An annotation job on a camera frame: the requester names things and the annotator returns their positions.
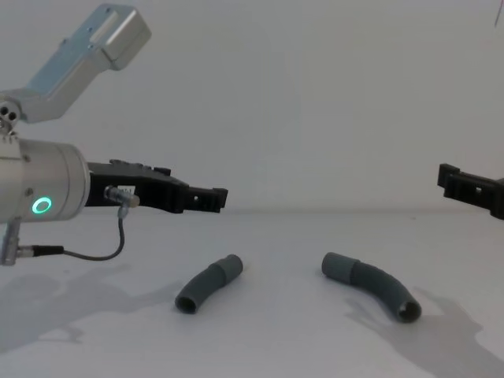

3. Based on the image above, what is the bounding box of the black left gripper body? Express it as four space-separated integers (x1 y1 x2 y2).
83 158 191 216

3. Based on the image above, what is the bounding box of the white table cloth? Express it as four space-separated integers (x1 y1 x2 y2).
0 206 504 378

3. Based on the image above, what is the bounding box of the long grey curved pipe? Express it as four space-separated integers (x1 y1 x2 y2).
321 251 424 325

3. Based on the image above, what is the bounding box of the thin dark gripper cable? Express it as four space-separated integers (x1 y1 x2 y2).
61 185 141 261

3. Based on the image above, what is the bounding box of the plain pale wall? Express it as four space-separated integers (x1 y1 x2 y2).
0 0 504 216

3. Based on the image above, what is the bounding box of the short grey curved pipe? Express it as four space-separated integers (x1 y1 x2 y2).
174 254 244 317

